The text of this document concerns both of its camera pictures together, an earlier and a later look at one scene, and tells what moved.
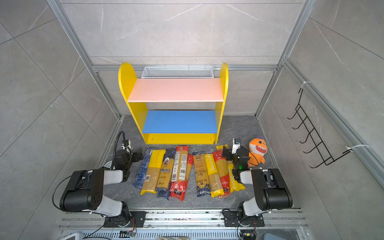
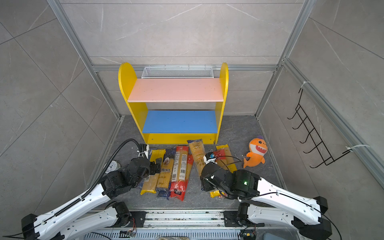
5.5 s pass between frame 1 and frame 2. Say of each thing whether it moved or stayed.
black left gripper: moved
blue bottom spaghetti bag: moved
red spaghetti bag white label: stayed
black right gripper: moved
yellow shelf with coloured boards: stayed
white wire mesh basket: stayed
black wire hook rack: stayed
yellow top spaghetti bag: stayed
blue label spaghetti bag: stayed
